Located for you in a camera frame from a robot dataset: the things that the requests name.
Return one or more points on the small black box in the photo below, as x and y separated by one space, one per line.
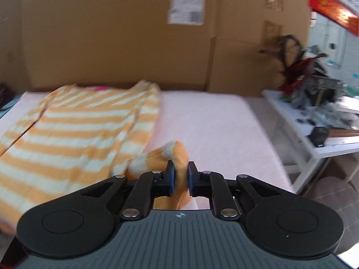
319 136

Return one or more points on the wooden edged board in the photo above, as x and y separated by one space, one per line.
343 134

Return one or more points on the large cardboard box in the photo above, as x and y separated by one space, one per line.
112 33

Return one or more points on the pink towel blanket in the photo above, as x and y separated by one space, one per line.
213 134

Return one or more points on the white side table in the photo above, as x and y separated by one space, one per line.
283 109

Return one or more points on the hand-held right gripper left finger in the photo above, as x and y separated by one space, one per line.
172 182

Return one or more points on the plain cardboard box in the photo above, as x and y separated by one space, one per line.
11 47

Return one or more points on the red wall calendar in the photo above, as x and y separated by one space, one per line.
333 8

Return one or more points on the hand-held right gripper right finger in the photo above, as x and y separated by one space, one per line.
191 182

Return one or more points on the orange white striped shirt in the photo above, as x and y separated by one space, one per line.
84 134

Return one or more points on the taped cardboard box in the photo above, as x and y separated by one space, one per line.
241 67

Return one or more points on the grey metal clutter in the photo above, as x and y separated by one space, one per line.
322 89

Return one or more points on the red black feather decoration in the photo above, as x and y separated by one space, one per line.
294 72

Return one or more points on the teal blanket with black stripe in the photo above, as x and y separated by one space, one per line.
12 108

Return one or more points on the white shipping label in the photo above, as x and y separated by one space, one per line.
186 7

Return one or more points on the dark maroon cloth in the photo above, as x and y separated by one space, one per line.
4 95

